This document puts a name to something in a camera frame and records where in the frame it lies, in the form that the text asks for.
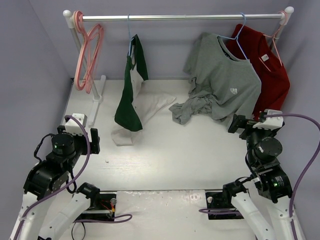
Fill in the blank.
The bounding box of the white and green t-shirt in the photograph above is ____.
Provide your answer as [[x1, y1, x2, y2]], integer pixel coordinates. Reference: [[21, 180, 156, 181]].
[[111, 35, 176, 147]]

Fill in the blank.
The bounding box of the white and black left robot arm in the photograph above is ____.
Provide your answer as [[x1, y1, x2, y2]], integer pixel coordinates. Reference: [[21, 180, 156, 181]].
[[10, 123, 100, 240]]

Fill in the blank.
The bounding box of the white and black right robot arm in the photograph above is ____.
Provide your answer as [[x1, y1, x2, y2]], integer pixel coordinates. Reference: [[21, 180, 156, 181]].
[[221, 114, 305, 240]]

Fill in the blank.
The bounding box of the grey t-shirt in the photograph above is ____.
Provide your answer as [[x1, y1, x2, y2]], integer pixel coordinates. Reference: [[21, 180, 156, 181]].
[[169, 32, 262, 126]]

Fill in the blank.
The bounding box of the red t-shirt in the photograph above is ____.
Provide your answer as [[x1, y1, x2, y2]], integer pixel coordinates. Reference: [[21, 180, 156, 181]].
[[226, 24, 291, 120]]

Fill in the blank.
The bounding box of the blue hanger with grey shirt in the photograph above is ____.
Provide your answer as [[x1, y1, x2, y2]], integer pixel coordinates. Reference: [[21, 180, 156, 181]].
[[217, 12, 248, 60]]

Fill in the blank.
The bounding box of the pink hanger with red shirt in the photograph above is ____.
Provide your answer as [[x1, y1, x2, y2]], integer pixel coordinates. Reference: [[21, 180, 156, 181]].
[[263, 10, 288, 67]]

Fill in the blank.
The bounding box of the pink hanger bundle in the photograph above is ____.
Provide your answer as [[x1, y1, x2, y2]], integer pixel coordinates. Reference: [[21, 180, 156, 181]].
[[72, 10, 105, 94]]

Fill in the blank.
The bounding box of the silver and white clothes rack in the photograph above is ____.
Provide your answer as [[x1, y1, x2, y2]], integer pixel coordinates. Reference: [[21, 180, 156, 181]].
[[63, 6, 295, 127]]

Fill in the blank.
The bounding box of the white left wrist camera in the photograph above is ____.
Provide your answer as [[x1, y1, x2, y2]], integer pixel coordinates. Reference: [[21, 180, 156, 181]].
[[64, 113, 88, 136]]

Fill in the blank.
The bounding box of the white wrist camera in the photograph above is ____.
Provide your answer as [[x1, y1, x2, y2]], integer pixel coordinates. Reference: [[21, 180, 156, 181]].
[[253, 109, 284, 131], [64, 113, 88, 136]]

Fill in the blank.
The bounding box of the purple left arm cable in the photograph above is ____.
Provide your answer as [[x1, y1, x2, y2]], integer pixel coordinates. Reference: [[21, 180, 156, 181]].
[[14, 114, 133, 240]]

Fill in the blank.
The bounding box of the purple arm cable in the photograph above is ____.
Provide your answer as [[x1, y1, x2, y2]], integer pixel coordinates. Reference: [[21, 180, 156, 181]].
[[14, 114, 133, 240], [198, 113, 320, 240]]

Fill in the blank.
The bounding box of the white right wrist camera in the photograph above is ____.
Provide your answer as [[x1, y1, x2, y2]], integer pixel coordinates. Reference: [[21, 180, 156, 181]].
[[253, 109, 284, 131]]

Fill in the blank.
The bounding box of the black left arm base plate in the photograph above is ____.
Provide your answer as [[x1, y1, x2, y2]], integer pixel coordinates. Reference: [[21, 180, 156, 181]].
[[76, 191, 117, 222]]

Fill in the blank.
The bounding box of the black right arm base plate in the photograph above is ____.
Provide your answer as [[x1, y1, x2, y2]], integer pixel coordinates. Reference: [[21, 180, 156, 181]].
[[205, 190, 243, 221]]

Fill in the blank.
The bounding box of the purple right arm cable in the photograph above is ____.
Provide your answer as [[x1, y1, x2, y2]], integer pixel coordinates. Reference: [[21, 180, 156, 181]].
[[198, 113, 320, 240]]

